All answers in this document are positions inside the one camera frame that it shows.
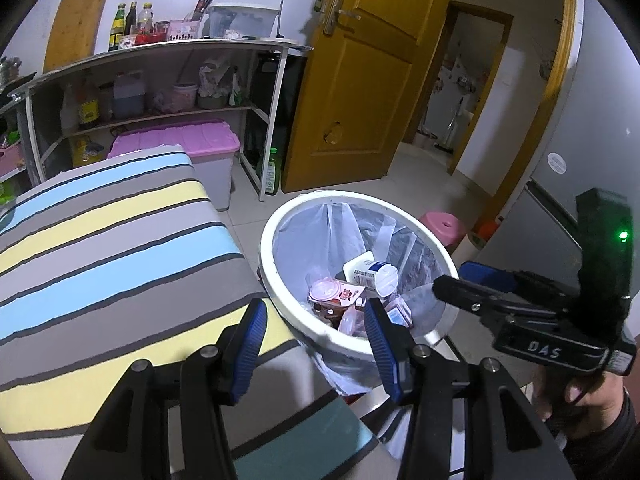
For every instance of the clear bottle with yellow cap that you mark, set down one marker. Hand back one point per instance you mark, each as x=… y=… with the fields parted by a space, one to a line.
x=145 y=19

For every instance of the clear plastic bottle blue label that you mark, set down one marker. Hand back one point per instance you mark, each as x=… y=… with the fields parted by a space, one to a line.
x=367 y=272

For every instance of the soy sauce bottle yellow label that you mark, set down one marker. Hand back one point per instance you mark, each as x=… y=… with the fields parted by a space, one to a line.
x=89 y=107

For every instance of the pink lidded cup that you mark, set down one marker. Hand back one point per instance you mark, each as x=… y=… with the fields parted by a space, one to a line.
x=325 y=291

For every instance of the person's right hand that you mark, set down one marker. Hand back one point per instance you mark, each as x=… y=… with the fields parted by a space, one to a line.
x=595 y=395

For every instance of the grey shelf unit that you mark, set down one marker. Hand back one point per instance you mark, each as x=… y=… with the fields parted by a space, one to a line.
x=150 y=52

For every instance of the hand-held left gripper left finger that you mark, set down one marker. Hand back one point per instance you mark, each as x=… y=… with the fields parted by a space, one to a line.
x=250 y=345

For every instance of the pink carton box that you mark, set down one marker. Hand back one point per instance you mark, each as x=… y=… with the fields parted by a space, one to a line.
x=397 y=312

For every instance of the bundle of plastic bags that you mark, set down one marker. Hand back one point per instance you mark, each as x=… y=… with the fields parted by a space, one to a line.
x=217 y=85

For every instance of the green oil bottle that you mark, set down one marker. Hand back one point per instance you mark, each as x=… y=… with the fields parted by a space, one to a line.
x=117 y=30

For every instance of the storage box with pink lid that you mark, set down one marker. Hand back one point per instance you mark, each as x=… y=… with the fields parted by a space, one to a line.
x=190 y=140

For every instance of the dark sauce bottle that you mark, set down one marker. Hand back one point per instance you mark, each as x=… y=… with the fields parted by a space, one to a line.
x=131 y=20

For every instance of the green detergent bottle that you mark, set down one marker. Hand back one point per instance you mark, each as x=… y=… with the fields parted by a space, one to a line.
x=271 y=172

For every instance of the pink plastic stool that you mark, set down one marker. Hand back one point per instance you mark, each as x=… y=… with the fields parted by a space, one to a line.
x=442 y=227

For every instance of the white trash can with liner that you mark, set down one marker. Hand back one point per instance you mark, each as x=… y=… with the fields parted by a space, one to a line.
x=280 y=260

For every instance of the wooden cutting board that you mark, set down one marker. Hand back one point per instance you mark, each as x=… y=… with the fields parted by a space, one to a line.
x=75 y=27

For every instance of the yellow wooden door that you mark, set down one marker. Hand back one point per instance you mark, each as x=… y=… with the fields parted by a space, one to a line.
x=360 y=100

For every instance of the blue oil jug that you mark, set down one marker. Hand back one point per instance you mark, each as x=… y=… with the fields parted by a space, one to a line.
x=129 y=97

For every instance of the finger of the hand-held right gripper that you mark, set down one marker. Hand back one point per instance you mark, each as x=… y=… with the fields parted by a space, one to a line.
x=487 y=272
x=465 y=292

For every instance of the pink knife holder box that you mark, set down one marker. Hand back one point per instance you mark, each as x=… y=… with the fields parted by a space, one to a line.
x=182 y=30

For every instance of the person's right forearm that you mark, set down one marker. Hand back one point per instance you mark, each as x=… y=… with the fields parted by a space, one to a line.
x=615 y=445

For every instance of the clear storage container with lid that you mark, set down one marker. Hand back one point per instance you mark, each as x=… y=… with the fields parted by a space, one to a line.
x=242 y=22

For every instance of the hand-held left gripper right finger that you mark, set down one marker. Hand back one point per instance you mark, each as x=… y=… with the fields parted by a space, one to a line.
x=382 y=345

